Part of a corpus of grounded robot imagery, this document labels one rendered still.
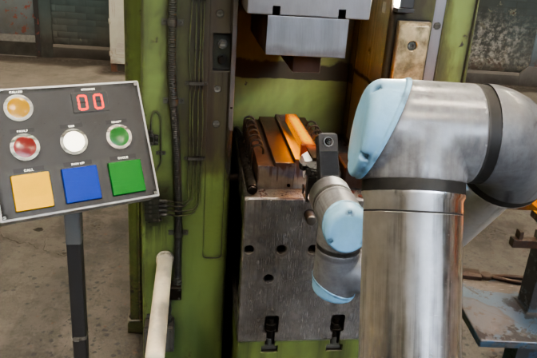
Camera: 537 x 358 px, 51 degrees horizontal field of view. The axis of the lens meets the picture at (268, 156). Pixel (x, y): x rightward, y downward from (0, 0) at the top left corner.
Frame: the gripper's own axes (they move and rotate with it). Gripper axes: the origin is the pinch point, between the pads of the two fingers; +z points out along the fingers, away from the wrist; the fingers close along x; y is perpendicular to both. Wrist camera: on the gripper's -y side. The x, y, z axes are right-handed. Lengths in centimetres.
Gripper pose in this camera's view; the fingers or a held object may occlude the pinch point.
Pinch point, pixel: (312, 151)
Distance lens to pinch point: 140.0
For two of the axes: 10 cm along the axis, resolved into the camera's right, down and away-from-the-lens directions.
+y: -0.7, 9.3, 3.6
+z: -1.2, -3.7, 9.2
